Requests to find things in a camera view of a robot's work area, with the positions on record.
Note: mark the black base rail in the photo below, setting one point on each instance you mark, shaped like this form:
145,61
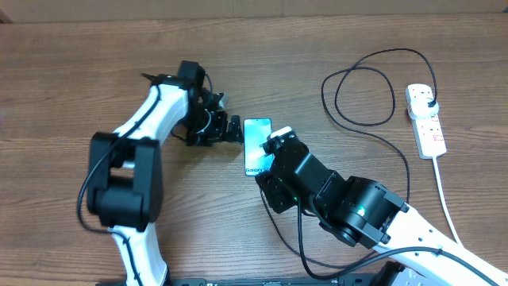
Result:
348,280

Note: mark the white power strip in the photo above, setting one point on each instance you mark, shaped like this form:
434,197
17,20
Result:
427,132

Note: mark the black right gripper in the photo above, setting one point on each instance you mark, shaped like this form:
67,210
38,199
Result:
279,195

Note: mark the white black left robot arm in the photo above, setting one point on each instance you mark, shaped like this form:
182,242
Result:
124,186

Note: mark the smartphone with teal screen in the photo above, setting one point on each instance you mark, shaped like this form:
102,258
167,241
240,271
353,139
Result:
256,131

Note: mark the white charger plug adapter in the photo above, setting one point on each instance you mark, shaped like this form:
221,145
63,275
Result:
420,108

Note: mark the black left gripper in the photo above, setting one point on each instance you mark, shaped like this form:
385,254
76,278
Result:
218,131

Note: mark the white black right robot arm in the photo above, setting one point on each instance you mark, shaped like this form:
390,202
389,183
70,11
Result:
360,211

